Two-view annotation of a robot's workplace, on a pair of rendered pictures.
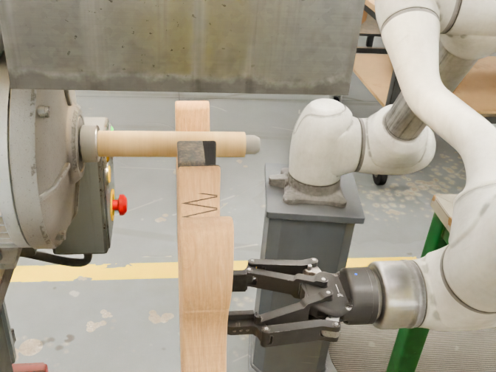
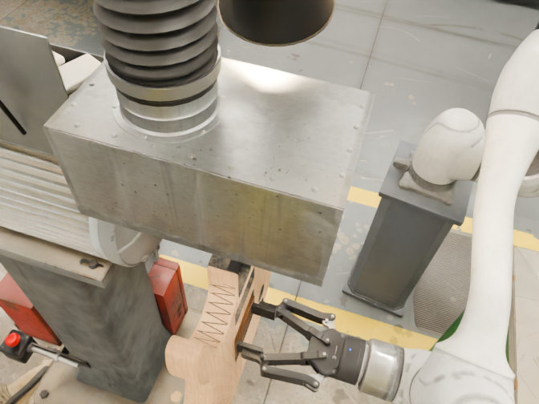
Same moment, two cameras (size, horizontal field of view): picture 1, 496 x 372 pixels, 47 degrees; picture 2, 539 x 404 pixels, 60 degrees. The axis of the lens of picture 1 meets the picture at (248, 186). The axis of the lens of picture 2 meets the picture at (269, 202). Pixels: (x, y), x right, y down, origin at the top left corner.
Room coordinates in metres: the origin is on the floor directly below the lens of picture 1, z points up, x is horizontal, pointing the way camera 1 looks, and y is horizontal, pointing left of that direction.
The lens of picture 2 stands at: (0.24, -0.13, 1.85)
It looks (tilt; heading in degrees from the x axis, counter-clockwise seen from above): 52 degrees down; 23
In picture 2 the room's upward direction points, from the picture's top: 5 degrees clockwise
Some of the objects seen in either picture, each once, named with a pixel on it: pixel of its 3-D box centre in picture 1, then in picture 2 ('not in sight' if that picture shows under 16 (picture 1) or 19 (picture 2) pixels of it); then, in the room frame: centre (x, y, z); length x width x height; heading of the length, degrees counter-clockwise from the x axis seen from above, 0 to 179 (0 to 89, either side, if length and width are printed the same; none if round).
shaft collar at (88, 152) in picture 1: (90, 143); not in sight; (0.61, 0.20, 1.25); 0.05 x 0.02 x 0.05; 10
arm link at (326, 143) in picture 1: (323, 139); (451, 143); (1.43, -0.20, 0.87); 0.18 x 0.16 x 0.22; 95
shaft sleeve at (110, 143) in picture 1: (173, 144); not in sight; (0.62, 0.10, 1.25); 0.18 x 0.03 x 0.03; 100
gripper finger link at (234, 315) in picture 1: (225, 322); (242, 347); (0.50, 0.01, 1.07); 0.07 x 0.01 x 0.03; 101
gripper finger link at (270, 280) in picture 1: (284, 283); (301, 327); (0.58, -0.06, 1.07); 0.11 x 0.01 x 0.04; 79
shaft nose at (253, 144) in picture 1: (252, 144); not in sight; (0.64, 0.00, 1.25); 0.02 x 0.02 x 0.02; 10
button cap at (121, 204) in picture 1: (116, 204); not in sight; (0.87, 0.24, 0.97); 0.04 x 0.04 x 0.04; 10
